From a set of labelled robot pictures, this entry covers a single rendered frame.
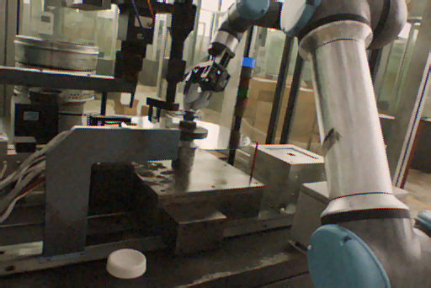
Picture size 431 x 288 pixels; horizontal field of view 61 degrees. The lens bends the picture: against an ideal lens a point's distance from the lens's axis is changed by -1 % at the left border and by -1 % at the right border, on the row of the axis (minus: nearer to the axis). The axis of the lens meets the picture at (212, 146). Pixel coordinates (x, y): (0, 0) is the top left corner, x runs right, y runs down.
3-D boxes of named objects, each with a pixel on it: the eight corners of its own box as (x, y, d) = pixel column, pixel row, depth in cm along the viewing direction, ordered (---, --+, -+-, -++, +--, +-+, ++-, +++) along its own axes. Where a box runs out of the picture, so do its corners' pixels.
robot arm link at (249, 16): (283, -9, 95) (263, 9, 105) (243, -19, 92) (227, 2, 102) (282, 19, 94) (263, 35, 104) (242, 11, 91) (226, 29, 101)
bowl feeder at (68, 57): (82, 123, 172) (87, 45, 163) (101, 141, 148) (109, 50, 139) (8, 120, 155) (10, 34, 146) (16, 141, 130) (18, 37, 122)
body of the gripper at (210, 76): (204, 77, 96) (222, 40, 99) (185, 80, 103) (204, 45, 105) (223, 93, 100) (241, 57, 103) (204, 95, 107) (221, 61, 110)
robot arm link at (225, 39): (210, 33, 107) (228, 50, 111) (203, 45, 106) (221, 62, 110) (226, 29, 101) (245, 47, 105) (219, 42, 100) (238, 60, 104)
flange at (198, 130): (156, 127, 93) (157, 118, 92) (182, 124, 102) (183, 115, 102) (193, 138, 88) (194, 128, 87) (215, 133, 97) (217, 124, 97)
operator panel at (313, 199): (358, 226, 103) (371, 176, 99) (393, 245, 94) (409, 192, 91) (286, 242, 87) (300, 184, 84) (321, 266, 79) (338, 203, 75)
